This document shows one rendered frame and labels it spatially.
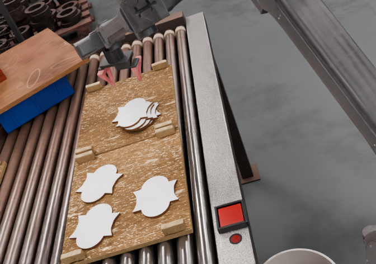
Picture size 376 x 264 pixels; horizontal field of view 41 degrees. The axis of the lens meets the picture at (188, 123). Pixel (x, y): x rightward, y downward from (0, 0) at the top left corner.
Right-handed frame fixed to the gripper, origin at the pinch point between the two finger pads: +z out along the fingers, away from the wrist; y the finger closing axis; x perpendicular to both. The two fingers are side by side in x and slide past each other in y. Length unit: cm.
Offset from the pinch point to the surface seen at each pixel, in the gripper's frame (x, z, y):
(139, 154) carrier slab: -24.0, 11.5, 6.1
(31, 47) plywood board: 44, 2, -59
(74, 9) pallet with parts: 270, 82, -164
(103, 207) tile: -44.8, 10.4, 0.8
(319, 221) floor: 21, 106, 47
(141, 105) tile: -3.1, 8.4, 2.7
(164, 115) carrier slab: -6.2, 11.7, 10.4
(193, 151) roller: -23.8, 13.0, 23.0
